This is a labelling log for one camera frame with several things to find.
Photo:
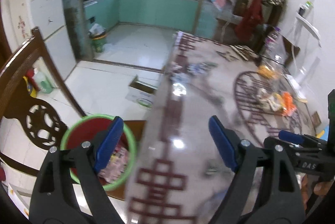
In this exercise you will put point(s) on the purple cap drink bottle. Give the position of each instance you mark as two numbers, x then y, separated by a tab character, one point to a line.
271	42

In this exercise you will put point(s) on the orange snack wrapper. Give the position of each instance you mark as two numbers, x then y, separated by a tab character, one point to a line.
287	104

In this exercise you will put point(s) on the white cardboard box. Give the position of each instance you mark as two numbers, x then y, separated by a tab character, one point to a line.
141	93

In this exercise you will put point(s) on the brown patterned flat box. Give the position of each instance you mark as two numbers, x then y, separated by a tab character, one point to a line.
244	52

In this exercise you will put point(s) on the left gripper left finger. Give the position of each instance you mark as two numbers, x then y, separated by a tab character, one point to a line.
53	198

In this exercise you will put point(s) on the clear zip plastic bag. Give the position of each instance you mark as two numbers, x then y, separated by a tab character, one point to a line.
272	68

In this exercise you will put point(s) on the red bin green rim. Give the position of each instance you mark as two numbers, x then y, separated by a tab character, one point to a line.
114	147

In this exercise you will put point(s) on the green kitchen trash can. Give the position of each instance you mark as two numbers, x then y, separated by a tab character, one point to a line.
97	34

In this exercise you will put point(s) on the green detergent bottle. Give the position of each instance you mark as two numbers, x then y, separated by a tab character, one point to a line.
42	82

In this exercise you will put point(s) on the dark carved wooden chair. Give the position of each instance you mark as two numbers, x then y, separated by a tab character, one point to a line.
39	120

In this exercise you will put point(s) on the red hanging garment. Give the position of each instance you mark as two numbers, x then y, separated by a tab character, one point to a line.
252	18

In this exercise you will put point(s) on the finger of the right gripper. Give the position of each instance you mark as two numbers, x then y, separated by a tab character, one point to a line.
291	137

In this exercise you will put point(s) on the white refrigerator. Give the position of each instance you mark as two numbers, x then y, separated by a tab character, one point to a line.
21	16

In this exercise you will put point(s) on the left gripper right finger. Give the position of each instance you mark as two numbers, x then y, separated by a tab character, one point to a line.
279	199

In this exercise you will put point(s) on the person's right hand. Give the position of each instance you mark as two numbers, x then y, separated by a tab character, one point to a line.
319	189

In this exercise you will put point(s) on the yellow snack box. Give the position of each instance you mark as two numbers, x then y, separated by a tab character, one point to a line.
273	102

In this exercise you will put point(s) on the teal kitchen cabinets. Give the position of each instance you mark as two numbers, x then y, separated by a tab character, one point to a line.
172	14

